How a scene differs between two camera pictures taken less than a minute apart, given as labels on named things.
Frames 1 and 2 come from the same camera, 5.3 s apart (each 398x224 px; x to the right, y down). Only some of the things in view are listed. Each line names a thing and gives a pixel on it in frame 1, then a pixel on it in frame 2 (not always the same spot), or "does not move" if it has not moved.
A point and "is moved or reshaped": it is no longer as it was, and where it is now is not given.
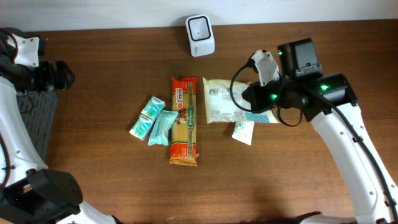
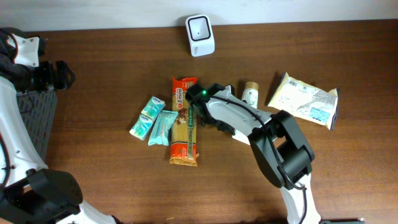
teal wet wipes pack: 160,130 does not move
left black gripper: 58,76 does not move
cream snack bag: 219,108 is moved or reshaped
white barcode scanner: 200,35 does not move
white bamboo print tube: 243,131 is moved or reshaped
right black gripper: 252,98 -> 201,113
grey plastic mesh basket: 38,109 does not move
